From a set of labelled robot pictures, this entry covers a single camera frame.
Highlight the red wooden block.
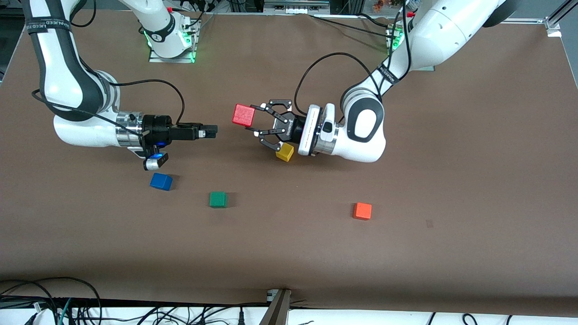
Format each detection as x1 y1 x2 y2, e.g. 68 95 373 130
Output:
232 104 256 128

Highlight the blue wooden block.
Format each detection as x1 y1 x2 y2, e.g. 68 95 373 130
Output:
150 173 173 191

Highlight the orange wooden block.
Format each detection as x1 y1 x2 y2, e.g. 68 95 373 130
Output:
353 202 373 221

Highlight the grey power strip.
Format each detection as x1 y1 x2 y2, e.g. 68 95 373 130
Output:
264 0 331 14

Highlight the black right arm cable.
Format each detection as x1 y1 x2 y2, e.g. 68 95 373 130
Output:
31 79 186 137

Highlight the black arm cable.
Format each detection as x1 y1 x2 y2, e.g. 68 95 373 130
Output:
31 79 186 137
294 53 409 119

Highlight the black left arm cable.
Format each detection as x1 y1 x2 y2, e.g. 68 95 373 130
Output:
294 53 409 119

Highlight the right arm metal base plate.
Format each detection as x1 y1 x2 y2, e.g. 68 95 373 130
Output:
149 20 198 64

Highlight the long black base cable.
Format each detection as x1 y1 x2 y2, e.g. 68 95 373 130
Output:
309 14 392 36

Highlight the short black base cable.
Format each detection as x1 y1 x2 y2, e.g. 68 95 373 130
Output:
359 13 394 29

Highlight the black looped floor cable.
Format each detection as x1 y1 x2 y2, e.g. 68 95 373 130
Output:
0 276 103 325

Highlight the brown camera pole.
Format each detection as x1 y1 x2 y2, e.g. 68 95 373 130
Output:
259 290 292 325

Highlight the green floor cable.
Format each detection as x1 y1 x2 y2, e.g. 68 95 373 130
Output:
56 298 73 325

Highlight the aluminium corner bracket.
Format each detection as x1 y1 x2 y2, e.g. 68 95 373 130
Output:
544 16 563 37

